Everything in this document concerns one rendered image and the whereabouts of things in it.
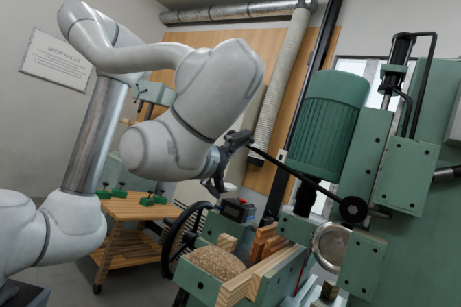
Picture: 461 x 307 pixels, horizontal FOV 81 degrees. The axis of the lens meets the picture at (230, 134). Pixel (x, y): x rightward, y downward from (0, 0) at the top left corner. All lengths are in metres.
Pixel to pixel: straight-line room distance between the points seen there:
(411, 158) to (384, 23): 1.93
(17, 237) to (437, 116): 1.03
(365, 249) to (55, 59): 3.26
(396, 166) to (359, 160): 0.15
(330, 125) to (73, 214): 0.77
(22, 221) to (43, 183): 2.84
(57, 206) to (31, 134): 2.59
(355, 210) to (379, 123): 0.25
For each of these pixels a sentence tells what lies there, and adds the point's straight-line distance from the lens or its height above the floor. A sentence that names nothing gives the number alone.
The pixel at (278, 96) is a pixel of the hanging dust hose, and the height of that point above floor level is 1.69.
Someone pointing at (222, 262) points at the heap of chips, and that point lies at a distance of 0.66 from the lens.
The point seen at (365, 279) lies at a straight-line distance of 0.68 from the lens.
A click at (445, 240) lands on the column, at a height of 1.12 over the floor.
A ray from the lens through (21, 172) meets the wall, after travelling 3.60.
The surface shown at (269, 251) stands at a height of 0.94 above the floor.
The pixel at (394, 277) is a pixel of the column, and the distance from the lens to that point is 0.77.
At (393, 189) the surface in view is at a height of 1.19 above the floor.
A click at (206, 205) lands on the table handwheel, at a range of 1.02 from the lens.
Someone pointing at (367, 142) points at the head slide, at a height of 1.29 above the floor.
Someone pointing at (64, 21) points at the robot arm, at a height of 1.36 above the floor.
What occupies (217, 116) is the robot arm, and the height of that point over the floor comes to 1.21.
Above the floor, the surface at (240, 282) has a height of 0.94.
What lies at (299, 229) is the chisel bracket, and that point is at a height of 1.01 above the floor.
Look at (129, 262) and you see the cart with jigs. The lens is 2.22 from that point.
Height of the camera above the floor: 1.17
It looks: 2 degrees up
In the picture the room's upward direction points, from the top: 17 degrees clockwise
